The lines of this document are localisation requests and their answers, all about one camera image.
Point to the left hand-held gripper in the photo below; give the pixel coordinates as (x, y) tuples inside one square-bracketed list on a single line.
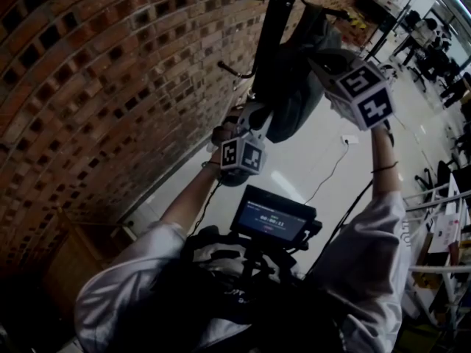
[(243, 156)]

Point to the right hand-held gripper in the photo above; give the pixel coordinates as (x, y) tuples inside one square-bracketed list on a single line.
[(368, 98)]

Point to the black backpack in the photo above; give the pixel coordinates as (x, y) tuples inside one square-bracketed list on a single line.
[(294, 112)]

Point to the person's left forearm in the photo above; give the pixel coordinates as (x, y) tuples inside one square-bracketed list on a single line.
[(191, 197)]

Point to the person's right forearm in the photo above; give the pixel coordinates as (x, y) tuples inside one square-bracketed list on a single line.
[(384, 182)]

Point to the person's left hand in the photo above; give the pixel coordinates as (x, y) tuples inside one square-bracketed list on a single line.
[(224, 132)]

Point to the white floor device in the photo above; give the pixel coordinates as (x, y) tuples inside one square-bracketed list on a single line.
[(388, 74)]

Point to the green left wrist band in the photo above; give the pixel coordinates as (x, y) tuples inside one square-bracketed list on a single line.
[(211, 164)]

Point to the white floor socket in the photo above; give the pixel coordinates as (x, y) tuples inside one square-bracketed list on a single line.
[(349, 139)]

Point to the black chest monitor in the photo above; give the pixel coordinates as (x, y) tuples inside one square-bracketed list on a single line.
[(272, 223)]

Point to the dark right wrist band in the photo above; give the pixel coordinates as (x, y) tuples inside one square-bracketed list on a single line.
[(384, 168)]

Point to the cardboard boxes with striped tape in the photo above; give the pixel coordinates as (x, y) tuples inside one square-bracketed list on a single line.
[(355, 18)]

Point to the black office chair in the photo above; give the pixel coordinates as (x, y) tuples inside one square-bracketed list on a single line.
[(441, 175)]

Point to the black coat rack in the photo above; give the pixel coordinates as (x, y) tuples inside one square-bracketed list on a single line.
[(268, 31)]

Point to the black chest vest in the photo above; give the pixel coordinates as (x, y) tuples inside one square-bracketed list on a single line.
[(235, 307)]

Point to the white tube rack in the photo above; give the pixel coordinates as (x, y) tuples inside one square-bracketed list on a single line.
[(430, 268)]

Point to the wooden cabinet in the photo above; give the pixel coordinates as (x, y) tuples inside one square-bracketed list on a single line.
[(81, 259)]

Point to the black frame table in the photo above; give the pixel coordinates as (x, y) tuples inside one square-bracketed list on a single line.
[(371, 4)]

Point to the black monitor mount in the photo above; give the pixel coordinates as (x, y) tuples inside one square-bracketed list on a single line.
[(250, 263)]

